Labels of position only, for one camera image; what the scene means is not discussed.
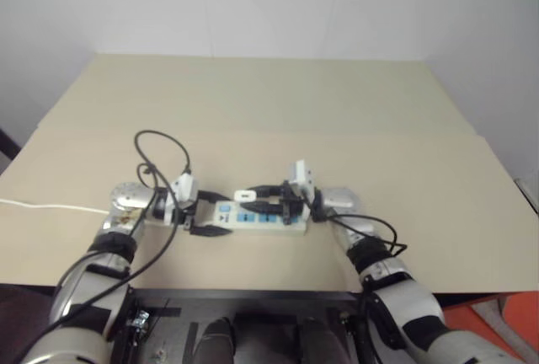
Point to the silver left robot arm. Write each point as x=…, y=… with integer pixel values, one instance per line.
x=76, y=296

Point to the black metal frame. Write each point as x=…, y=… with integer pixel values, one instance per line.
x=252, y=298

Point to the dark object beside table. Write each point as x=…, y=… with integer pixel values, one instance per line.
x=6, y=147

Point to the orange box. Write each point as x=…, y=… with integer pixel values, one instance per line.
x=488, y=326

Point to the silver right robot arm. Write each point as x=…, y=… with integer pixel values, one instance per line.
x=406, y=303

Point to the small silver metal bracket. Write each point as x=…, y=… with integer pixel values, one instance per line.
x=141, y=318

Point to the white power strip blue sockets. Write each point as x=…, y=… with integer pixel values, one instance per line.
x=229, y=217

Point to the white charger plug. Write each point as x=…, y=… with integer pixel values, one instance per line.
x=245, y=196

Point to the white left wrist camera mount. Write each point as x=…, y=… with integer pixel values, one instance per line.
x=184, y=189

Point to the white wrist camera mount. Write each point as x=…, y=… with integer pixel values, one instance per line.
x=301, y=176
x=184, y=189

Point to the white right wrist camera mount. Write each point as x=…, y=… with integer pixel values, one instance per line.
x=301, y=176

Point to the dark rounded shape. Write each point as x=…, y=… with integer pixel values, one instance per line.
x=215, y=340

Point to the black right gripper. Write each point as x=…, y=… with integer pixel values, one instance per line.
x=295, y=206

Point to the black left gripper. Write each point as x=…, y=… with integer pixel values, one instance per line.
x=190, y=214

